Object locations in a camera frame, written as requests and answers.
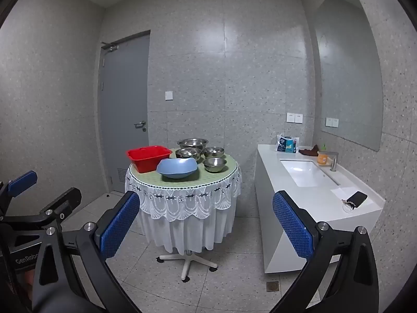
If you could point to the white wall socket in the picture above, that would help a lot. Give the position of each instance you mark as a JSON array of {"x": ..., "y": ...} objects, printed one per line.
[
  {"x": 290, "y": 117},
  {"x": 298, "y": 118}
]

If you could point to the orange bottle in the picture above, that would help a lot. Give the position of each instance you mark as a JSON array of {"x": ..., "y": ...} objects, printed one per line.
[{"x": 322, "y": 158}]

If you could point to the wall mirror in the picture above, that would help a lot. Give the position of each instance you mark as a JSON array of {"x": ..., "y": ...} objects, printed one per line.
[{"x": 348, "y": 71}]

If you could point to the door vent grille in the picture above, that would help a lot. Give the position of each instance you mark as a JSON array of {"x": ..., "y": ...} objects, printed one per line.
[{"x": 121, "y": 176}]

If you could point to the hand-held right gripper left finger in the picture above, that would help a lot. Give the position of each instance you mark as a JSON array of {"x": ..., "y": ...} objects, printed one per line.
[{"x": 119, "y": 225}]

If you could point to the white sink basin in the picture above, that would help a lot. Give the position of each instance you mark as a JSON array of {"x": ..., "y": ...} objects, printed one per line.
[{"x": 306, "y": 172}]

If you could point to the grey door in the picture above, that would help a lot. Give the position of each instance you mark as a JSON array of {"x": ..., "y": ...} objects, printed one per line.
[{"x": 123, "y": 104}]

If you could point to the blue plastic bowl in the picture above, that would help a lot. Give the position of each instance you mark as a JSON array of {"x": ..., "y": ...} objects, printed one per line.
[{"x": 177, "y": 169}]

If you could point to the white table pedestal base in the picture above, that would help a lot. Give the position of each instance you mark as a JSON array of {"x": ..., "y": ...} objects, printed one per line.
[{"x": 185, "y": 260}]

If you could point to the green and white lace tablecloth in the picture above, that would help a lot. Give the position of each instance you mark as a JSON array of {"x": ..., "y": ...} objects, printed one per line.
[{"x": 182, "y": 215}]

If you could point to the small steel bowl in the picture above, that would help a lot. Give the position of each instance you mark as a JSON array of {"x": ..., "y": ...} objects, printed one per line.
[
  {"x": 214, "y": 152},
  {"x": 215, "y": 164}
]

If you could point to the medium steel bowl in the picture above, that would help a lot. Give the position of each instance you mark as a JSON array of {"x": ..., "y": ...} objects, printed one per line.
[{"x": 188, "y": 153}]

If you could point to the brown cloth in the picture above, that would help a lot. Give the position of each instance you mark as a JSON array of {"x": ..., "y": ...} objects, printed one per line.
[{"x": 309, "y": 151}]

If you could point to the red plastic basin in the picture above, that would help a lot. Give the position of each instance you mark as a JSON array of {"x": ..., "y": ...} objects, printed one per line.
[{"x": 148, "y": 158}]

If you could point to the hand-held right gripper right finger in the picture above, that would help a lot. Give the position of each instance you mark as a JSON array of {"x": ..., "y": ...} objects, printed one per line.
[{"x": 293, "y": 225}]

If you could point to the door closer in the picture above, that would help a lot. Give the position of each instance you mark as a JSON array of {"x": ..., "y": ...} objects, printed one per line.
[{"x": 110, "y": 46}]

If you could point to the white vanity counter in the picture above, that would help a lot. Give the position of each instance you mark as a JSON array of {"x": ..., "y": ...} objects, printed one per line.
[{"x": 273, "y": 182}]

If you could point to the blue tissue packet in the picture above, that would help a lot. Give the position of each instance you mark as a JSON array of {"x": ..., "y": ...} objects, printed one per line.
[{"x": 286, "y": 144}]

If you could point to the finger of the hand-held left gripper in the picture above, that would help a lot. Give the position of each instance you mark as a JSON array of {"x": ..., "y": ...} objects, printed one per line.
[
  {"x": 22, "y": 182},
  {"x": 66, "y": 199}
]

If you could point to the floor drain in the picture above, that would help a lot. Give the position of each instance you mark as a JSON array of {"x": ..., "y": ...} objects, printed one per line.
[{"x": 273, "y": 286}]

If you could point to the black phone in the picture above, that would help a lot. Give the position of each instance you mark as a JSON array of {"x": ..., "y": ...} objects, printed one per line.
[{"x": 357, "y": 199}]

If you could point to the metal faucet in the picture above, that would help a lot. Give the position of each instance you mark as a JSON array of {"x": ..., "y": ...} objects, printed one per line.
[{"x": 334, "y": 161}]

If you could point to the large steel bowl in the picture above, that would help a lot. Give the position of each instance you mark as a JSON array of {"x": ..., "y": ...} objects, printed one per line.
[{"x": 193, "y": 143}]

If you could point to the white light switch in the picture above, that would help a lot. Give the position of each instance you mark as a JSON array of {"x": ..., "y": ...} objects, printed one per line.
[{"x": 168, "y": 95}]

